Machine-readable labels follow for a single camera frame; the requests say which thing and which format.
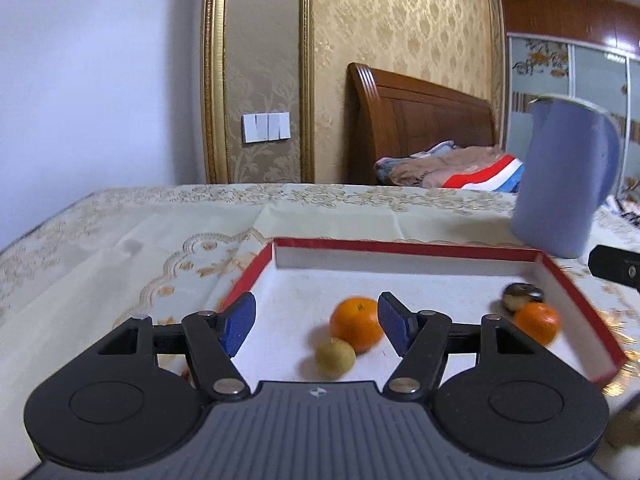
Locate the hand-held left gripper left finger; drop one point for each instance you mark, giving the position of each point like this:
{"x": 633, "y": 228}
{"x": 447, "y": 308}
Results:
{"x": 240, "y": 322}

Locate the white light switch panel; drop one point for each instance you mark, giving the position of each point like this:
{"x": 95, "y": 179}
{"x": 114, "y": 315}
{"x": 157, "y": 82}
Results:
{"x": 266, "y": 127}

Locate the yellow-brown round fruit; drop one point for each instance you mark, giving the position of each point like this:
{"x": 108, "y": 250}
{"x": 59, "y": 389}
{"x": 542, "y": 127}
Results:
{"x": 335, "y": 357}

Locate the striped blanket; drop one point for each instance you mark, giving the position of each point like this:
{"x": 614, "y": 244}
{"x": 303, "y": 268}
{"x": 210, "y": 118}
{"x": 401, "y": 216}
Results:
{"x": 487, "y": 175}

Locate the brown pink blanket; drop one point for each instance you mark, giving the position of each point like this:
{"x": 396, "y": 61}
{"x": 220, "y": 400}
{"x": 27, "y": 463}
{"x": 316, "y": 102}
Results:
{"x": 440, "y": 167}

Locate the dark brown round fruit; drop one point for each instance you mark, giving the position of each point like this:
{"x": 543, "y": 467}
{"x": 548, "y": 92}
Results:
{"x": 522, "y": 295}

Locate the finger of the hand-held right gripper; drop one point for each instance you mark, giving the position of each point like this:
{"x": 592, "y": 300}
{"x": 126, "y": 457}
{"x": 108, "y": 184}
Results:
{"x": 617, "y": 265}

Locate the wooden bed headboard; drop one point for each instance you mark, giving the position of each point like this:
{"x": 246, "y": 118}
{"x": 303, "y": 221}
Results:
{"x": 420, "y": 125}

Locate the red cardboard box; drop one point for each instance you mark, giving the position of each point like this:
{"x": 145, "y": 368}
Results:
{"x": 310, "y": 285}

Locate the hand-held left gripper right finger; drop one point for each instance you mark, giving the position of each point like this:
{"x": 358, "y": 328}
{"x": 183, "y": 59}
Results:
{"x": 392, "y": 322}

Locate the wardrobe with patterned doors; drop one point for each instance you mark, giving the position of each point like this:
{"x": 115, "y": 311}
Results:
{"x": 545, "y": 75}

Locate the blue electric kettle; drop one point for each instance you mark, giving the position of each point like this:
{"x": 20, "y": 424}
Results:
{"x": 565, "y": 175}

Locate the orange mandarin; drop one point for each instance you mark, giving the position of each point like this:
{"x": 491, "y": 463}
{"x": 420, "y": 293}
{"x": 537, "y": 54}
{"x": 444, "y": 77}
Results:
{"x": 352, "y": 322}
{"x": 537, "y": 322}

